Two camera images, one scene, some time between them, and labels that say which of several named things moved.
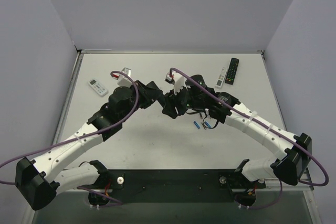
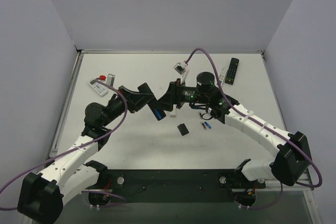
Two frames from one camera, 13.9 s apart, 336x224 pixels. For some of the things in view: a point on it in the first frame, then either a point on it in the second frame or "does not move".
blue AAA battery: [196, 124] to [157, 113]
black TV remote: [231, 71] does not move
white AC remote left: [101, 91] does not move
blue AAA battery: [207, 124] does not move
